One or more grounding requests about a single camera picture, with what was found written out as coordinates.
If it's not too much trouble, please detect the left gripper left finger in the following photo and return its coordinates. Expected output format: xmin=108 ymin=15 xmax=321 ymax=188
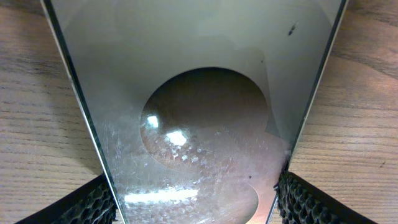
xmin=16 ymin=174 xmax=117 ymax=224

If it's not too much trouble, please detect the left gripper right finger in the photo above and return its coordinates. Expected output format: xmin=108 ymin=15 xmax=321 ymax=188
xmin=274 ymin=171 xmax=376 ymax=224

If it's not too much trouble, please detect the Galaxy S25 Ultra smartphone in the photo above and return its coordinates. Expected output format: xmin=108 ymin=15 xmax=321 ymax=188
xmin=42 ymin=0 xmax=347 ymax=223

